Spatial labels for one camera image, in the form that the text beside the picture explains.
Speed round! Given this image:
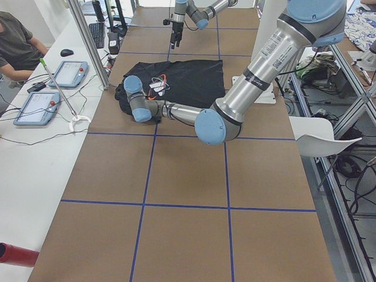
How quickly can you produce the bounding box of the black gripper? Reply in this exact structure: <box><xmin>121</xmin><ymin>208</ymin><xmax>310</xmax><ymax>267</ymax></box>
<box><xmin>170</xmin><ymin>21</ymin><xmax>183</xmax><ymax>49</ymax></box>

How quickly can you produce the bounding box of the black printed t-shirt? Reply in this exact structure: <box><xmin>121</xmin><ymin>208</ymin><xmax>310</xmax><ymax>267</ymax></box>
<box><xmin>124</xmin><ymin>60</ymin><xmax>225</xmax><ymax>108</ymax></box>

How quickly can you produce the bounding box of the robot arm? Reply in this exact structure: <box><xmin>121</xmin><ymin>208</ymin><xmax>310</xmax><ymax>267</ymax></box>
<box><xmin>163</xmin><ymin>0</ymin><xmax>238</xmax><ymax>49</ymax></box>
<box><xmin>123</xmin><ymin>1</ymin><xmax>347</xmax><ymax>145</ymax></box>

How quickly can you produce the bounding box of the pile of clothes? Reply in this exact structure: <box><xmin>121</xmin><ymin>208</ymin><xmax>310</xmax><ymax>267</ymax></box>
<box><xmin>296</xmin><ymin>53</ymin><xmax>339</xmax><ymax>85</ymax></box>

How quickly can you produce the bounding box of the black monitor with stand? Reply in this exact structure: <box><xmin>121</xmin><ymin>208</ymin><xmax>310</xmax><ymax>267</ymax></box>
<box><xmin>105</xmin><ymin>0</ymin><xmax>127</xmax><ymax>38</ymax></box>

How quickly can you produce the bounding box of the black box with label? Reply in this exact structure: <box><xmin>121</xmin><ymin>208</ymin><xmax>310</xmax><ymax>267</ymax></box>
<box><xmin>107</xmin><ymin>32</ymin><xmax>120</xmax><ymax>55</ymax></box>

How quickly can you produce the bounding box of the black keyboard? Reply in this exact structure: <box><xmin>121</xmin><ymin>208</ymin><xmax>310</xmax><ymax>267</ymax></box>
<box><xmin>88</xmin><ymin>22</ymin><xmax>105</xmax><ymax>49</ymax></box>

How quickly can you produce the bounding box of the far blue teach pendant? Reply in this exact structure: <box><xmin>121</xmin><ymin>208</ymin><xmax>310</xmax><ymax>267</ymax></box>
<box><xmin>53</xmin><ymin>61</ymin><xmax>89</xmax><ymax>89</ymax></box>

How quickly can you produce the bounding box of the blue teach pendant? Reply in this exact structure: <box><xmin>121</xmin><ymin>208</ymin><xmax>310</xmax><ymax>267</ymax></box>
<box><xmin>53</xmin><ymin>61</ymin><xmax>89</xmax><ymax>89</ymax></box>
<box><xmin>13</xmin><ymin>92</ymin><xmax>61</xmax><ymax>126</ymax></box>

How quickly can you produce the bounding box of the black computer mouse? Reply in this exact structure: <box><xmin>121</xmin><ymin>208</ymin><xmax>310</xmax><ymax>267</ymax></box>
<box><xmin>60</xmin><ymin>49</ymin><xmax>74</xmax><ymax>57</ymax></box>

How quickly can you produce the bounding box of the reacher grabber stick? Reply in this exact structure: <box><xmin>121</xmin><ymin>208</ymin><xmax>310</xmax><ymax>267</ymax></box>
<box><xmin>40</xmin><ymin>58</ymin><xmax>91</xmax><ymax>132</ymax></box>

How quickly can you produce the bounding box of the small black power adapter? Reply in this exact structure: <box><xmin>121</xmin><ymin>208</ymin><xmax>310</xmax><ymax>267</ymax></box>
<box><xmin>27</xmin><ymin>82</ymin><xmax>46</xmax><ymax>93</ymax></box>

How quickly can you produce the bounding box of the near blue teach pendant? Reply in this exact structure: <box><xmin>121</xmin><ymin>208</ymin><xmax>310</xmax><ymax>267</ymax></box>
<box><xmin>13</xmin><ymin>92</ymin><xmax>61</xmax><ymax>126</ymax></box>

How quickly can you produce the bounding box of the seated person in olive shirt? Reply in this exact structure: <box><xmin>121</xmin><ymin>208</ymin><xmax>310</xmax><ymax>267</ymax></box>
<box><xmin>1</xmin><ymin>11</ymin><xmax>48</xmax><ymax>82</ymax></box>

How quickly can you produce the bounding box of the white plastic chair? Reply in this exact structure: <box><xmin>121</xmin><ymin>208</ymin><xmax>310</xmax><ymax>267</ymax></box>
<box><xmin>289</xmin><ymin>116</ymin><xmax>362</xmax><ymax>157</ymax></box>

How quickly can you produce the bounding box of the red cylinder bottle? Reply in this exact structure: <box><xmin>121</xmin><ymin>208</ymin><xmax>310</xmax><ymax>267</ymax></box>
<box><xmin>1</xmin><ymin>243</ymin><xmax>39</xmax><ymax>267</ymax></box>

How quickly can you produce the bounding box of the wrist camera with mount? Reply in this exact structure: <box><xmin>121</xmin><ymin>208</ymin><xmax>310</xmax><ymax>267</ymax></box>
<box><xmin>152</xmin><ymin>116</ymin><xmax>162</xmax><ymax>124</ymax></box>
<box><xmin>163</xmin><ymin>18</ymin><xmax>172</xmax><ymax>26</ymax></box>

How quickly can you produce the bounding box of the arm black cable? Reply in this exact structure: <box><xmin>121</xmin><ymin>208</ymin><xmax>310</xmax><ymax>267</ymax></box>
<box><xmin>163</xmin><ymin>99</ymin><xmax>177</xmax><ymax>121</ymax></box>

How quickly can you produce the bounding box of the aluminium frame post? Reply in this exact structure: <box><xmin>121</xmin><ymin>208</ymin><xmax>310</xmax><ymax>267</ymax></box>
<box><xmin>68</xmin><ymin>0</ymin><xmax>109</xmax><ymax>90</ymax></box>

